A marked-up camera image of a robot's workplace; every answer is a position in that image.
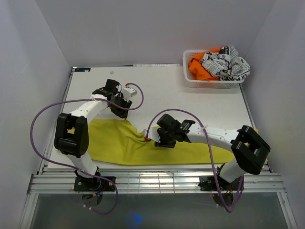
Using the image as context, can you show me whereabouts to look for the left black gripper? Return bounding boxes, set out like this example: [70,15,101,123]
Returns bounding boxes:
[109,94,132,119]

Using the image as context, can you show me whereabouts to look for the yellow-green trousers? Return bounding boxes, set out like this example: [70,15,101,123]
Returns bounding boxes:
[87,118,260,166]

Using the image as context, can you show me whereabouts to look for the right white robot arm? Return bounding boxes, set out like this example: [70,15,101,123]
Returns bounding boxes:
[148,114,271,189]

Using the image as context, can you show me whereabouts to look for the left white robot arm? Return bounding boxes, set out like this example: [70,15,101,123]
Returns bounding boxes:
[54,79,137,191]

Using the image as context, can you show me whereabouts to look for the blue label sticker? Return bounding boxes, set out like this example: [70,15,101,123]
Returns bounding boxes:
[74,68,91,72]

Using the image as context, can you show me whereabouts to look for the white plastic basket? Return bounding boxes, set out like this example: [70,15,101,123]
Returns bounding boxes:
[183,50,244,89]

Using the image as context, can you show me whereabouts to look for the orange garment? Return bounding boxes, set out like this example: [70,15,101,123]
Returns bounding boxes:
[188,48,221,81]

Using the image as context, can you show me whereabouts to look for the newspaper print garment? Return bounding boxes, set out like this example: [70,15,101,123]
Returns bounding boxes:
[200,46,250,81]

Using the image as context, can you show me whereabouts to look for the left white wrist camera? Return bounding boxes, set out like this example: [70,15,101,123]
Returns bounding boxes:
[122,87,137,100]

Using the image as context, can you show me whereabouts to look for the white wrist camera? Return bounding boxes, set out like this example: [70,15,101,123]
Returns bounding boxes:
[122,87,137,100]
[143,127,161,143]

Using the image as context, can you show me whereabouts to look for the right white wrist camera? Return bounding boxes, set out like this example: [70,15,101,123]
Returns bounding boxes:
[143,127,161,143]

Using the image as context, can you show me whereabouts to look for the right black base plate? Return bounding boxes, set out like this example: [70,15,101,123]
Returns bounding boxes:
[198,176,242,191]

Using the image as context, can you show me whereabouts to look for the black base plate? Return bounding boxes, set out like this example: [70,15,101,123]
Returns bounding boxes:
[73,177,115,192]
[198,176,242,191]

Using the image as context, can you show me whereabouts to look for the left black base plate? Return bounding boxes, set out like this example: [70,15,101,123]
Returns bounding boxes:
[73,177,115,192]

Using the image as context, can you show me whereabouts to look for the aluminium rail frame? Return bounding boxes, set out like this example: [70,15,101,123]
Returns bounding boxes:
[21,65,297,229]

